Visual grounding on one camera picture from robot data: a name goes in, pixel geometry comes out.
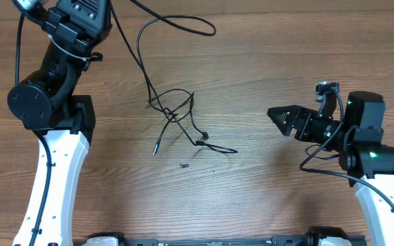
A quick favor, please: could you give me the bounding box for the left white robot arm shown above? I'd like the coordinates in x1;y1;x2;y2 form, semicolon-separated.
8;0;112;245

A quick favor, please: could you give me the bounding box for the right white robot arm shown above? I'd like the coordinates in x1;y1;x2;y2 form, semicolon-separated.
267;88;394;245

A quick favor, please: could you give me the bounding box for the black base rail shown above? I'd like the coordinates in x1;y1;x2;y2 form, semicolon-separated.
124;235;317;246

